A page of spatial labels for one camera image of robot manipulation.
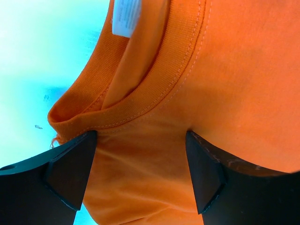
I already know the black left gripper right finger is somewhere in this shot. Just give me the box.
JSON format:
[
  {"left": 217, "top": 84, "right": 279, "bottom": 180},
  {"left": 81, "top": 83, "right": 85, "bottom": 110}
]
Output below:
[{"left": 186, "top": 131, "right": 300, "bottom": 225}]

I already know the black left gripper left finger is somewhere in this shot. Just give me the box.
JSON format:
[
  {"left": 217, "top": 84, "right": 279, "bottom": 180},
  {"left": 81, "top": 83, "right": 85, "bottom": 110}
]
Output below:
[{"left": 0, "top": 131, "right": 97, "bottom": 225}]

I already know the orange t-shirt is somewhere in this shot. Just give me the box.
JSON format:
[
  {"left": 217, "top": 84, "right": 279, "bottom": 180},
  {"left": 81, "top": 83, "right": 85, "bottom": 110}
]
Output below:
[{"left": 48, "top": 0, "right": 300, "bottom": 225}]

